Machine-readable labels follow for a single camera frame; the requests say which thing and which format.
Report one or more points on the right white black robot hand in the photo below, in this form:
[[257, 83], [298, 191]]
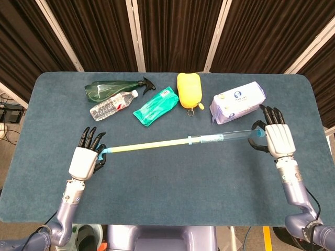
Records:
[[280, 141]]

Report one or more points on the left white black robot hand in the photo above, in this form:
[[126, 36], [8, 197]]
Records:
[[82, 163]]

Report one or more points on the right lavender robot arm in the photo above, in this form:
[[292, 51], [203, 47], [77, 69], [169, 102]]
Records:
[[295, 188]]

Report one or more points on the left lavender robot arm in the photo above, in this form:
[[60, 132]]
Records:
[[65, 209]]

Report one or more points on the white tissue pack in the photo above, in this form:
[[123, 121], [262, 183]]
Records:
[[235, 104]]

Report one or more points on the clear plastic water bottle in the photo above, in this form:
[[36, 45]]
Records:
[[104, 109]]

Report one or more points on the brown pleated screen panel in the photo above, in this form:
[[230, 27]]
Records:
[[261, 36], [23, 47], [178, 34], [99, 34], [322, 86]]

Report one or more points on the white plastic bucket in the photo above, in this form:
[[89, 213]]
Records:
[[100, 234]]

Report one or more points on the black slipper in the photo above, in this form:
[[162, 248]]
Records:
[[86, 238]]

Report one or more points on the green spray bottle black trigger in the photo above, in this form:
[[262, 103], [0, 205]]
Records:
[[104, 90]]

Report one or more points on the black equipment box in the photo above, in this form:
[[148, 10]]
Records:
[[11, 112]]

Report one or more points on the blue felt table cover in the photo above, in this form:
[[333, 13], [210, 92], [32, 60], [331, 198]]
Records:
[[167, 191]]

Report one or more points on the green wet wipes pack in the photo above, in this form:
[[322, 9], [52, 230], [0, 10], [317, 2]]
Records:
[[154, 107]]

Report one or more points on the lavender robot torso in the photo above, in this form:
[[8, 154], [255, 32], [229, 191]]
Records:
[[162, 238]]

